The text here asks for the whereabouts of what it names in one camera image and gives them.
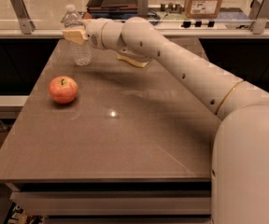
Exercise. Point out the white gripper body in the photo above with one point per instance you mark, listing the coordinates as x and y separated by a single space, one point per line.
92 32

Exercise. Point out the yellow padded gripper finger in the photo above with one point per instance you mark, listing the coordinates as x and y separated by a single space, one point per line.
75 35

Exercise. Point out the clear plastic water bottle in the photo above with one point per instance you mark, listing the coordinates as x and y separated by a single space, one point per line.
82 53

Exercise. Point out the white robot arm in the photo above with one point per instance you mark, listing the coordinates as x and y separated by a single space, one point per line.
240 156

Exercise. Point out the red apple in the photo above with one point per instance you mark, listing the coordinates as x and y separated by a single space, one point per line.
63 90

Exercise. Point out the green and yellow sponge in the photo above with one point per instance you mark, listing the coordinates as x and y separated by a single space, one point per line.
132 62

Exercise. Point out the cardboard box with label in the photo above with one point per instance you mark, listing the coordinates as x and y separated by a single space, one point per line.
202 9

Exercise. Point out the left metal railing bracket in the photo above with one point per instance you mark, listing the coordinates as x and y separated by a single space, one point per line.
26 24

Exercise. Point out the metal railing bracket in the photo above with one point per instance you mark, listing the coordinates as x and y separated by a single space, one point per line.
259 24
26 24
142 8

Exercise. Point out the middle metal railing bracket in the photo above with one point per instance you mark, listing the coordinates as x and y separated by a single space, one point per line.
142 8

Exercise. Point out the right metal railing bracket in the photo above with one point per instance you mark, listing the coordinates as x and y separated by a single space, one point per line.
259 24

